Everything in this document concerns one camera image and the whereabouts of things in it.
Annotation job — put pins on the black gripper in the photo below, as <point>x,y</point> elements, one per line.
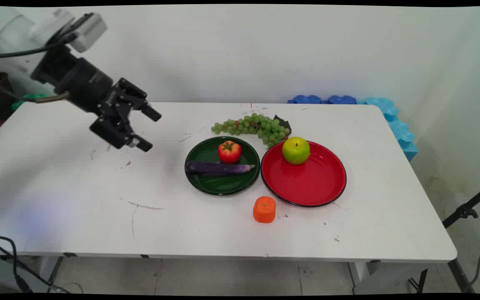
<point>79,83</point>

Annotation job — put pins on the purple toy eggplant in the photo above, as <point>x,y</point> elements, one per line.
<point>219,168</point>

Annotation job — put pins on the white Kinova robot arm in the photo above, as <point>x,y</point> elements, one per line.
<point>4,31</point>

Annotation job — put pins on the green background object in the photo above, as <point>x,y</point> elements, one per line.
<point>29,100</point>

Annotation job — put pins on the red toy tomato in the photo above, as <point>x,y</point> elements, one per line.
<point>229,152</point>

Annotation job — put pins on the dark green round plate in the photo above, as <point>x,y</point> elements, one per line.
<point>223,183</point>

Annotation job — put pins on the green toy grape bunch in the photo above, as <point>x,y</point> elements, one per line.
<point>261,125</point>

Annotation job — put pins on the black metal table leg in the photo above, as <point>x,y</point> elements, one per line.
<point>458,275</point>
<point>55,271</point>

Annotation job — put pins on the orange toy persimmon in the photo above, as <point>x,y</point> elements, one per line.
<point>264,210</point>

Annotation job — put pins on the green toy apple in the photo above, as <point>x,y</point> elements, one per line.
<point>295,151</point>

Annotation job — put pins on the dark blue foam piece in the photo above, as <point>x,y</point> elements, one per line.
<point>306,99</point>
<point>342,100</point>

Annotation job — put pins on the red round plate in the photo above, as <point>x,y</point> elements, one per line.
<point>306,179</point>

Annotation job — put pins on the light blue foam mat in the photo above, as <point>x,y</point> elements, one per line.
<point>400,129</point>

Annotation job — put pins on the black tripod stand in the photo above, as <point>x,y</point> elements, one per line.
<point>465,210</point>

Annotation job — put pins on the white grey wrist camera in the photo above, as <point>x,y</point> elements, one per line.
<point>88,31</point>

